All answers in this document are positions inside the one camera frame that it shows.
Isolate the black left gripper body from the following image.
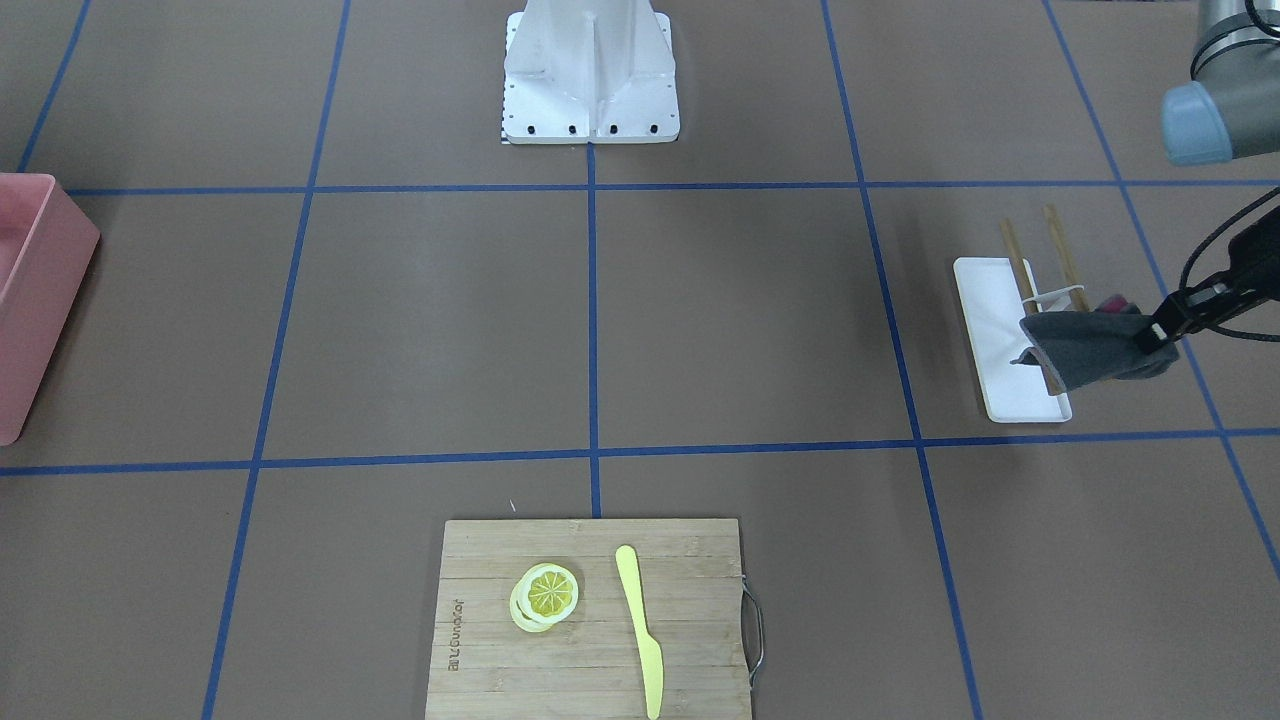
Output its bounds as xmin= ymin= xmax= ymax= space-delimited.
xmin=1165 ymin=205 xmax=1279 ymax=336

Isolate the grey pink cloth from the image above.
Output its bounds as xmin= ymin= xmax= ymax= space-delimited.
xmin=1009 ymin=295 xmax=1181 ymax=392

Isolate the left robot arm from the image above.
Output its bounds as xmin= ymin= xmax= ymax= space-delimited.
xmin=1134 ymin=1 xmax=1279 ymax=354

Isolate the wooden chopstick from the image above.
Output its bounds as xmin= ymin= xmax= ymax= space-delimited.
xmin=1043 ymin=204 xmax=1091 ymax=313
xmin=998 ymin=206 xmax=1066 ymax=397

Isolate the white rectangular tray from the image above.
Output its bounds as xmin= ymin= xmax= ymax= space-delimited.
xmin=952 ymin=258 xmax=1073 ymax=424

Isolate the brown table mat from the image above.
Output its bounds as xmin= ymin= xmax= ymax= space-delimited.
xmin=3 ymin=1 xmax=1277 ymax=719

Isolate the bamboo cutting board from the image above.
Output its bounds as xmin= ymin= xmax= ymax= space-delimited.
xmin=424 ymin=519 xmax=753 ymax=719

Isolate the yellow plastic knife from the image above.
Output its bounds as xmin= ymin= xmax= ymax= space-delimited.
xmin=614 ymin=544 xmax=666 ymax=719

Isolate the yellow lemon slice toy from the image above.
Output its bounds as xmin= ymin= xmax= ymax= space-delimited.
xmin=508 ymin=562 xmax=580 ymax=634

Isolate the pink plastic bin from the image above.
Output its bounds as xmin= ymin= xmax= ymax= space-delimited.
xmin=1 ymin=173 xmax=101 ymax=446

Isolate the white pedestal column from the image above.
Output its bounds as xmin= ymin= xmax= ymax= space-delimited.
xmin=500 ymin=1 xmax=681 ymax=145

